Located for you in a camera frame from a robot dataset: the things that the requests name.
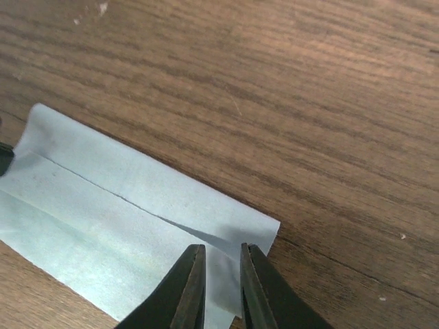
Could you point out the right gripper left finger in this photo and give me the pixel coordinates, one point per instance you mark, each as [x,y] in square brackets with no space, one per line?
[179,299]

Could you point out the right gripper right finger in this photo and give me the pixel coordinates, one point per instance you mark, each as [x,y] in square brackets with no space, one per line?
[267,301]

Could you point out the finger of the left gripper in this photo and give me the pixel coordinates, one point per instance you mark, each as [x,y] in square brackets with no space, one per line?
[6,157]

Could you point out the light blue cleaning cloth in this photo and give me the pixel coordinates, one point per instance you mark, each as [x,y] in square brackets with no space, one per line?
[109,222]

